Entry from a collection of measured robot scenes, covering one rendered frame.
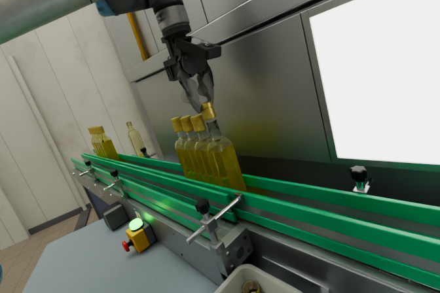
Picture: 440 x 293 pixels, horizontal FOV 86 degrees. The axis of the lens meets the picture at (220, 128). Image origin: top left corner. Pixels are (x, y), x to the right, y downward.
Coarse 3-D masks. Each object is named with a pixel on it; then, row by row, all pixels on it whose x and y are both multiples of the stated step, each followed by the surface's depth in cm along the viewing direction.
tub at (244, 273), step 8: (248, 264) 52; (232, 272) 52; (240, 272) 52; (248, 272) 52; (256, 272) 50; (264, 272) 49; (232, 280) 50; (240, 280) 52; (248, 280) 52; (256, 280) 51; (264, 280) 49; (272, 280) 47; (280, 280) 46; (224, 288) 49; (232, 288) 50; (240, 288) 51; (264, 288) 49; (272, 288) 47; (280, 288) 46; (288, 288) 44; (296, 288) 44
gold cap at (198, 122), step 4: (192, 116) 66; (196, 116) 65; (200, 116) 65; (192, 120) 65; (196, 120) 65; (200, 120) 65; (192, 124) 66; (196, 124) 65; (200, 124) 65; (204, 124) 66; (196, 128) 65; (200, 128) 65; (204, 128) 66; (196, 132) 66
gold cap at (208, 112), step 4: (204, 104) 59; (208, 104) 60; (212, 104) 61; (204, 108) 60; (208, 108) 60; (212, 108) 60; (204, 112) 60; (208, 112) 60; (212, 112) 60; (204, 116) 61; (208, 116) 60; (212, 116) 60; (216, 116) 61; (204, 120) 61
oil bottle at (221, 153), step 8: (208, 144) 63; (216, 144) 61; (224, 144) 61; (208, 152) 63; (216, 152) 61; (224, 152) 61; (232, 152) 63; (216, 160) 62; (224, 160) 61; (232, 160) 63; (216, 168) 64; (224, 168) 61; (232, 168) 63; (216, 176) 65; (224, 176) 62; (232, 176) 63; (240, 176) 65; (224, 184) 64; (232, 184) 63; (240, 184) 65
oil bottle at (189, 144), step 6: (186, 144) 71; (192, 144) 69; (186, 150) 72; (192, 150) 69; (192, 156) 70; (192, 162) 72; (192, 168) 73; (198, 168) 71; (192, 174) 74; (198, 174) 72; (198, 180) 73; (204, 180) 71
